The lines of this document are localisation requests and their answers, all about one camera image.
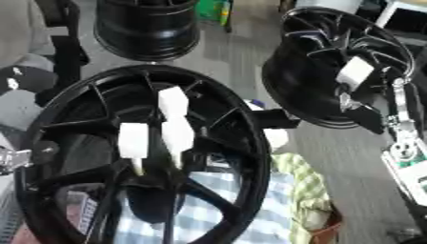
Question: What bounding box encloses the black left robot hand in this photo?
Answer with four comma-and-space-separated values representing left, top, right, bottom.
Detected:
28, 139, 64, 167

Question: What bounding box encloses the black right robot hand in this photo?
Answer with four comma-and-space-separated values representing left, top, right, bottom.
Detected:
335, 75, 427, 145

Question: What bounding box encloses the black multi-spoke wheel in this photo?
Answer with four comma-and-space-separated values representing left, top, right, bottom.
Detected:
260, 6, 419, 130

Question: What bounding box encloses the large black spoked wheel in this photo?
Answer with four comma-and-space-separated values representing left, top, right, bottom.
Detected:
13, 64, 274, 244

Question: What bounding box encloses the black wheel rim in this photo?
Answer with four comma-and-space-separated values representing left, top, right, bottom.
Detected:
91, 0, 202, 62

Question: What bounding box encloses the black shoe with white marks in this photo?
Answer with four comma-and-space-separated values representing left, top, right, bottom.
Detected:
0, 65, 60, 96

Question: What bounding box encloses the black rectangular block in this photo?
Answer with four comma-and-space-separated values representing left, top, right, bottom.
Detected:
252, 108, 302, 130

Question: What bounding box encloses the person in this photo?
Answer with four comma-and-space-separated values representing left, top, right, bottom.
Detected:
0, 0, 60, 70

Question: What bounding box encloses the green package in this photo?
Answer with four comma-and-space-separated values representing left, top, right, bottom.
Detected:
194, 0, 235, 27

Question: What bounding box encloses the white frame furniture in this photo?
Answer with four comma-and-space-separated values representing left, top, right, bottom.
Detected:
374, 0, 427, 34

